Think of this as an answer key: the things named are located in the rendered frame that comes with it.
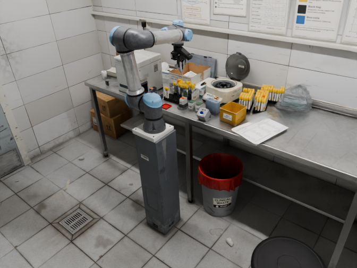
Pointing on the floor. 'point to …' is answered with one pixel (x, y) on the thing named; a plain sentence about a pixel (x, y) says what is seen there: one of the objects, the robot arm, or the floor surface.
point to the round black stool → (285, 254)
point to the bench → (313, 162)
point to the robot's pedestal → (159, 181)
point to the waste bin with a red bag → (229, 195)
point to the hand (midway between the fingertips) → (181, 70)
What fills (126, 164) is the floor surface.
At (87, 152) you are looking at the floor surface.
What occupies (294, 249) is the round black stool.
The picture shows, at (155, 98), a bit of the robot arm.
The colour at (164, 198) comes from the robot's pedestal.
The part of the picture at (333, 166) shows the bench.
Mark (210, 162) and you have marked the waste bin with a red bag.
